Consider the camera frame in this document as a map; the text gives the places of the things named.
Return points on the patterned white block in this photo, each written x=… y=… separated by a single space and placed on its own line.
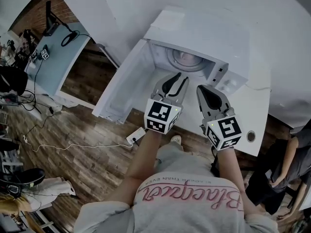
x=45 y=54

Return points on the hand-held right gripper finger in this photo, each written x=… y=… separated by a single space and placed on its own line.
x=223 y=98
x=200 y=101

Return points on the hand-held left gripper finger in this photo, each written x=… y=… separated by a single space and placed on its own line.
x=158 y=84
x=185 y=88

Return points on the black desk lamp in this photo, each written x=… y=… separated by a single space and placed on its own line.
x=49 y=21

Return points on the white cloth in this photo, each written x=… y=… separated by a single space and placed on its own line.
x=51 y=190

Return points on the yellow cloth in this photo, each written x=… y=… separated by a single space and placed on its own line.
x=12 y=204

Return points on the small white power strip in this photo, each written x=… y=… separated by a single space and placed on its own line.
x=24 y=138

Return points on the white table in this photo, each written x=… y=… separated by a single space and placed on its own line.
x=247 y=115

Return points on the person's grey trousers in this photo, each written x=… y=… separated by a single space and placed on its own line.
x=175 y=159

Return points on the white mug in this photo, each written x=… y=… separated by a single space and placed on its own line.
x=187 y=56

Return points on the person's left forearm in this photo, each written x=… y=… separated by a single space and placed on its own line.
x=144 y=154

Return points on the person's white shoe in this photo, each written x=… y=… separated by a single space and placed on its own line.
x=176 y=139

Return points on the blue-grey table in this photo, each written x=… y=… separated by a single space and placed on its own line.
x=58 y=62

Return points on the person's right forearm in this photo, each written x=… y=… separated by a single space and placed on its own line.
x=229 y=171

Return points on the person's grey sweatshirt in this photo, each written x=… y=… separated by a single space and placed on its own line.
x=189 y=207

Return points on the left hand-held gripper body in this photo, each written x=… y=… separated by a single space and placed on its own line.
x=159 y=116

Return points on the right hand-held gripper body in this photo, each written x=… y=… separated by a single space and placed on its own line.
x=226 y=130

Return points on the white microwave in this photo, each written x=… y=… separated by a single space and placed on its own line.
x=209 y=38

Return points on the black waist pack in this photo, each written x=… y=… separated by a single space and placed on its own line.
x=215 y=164

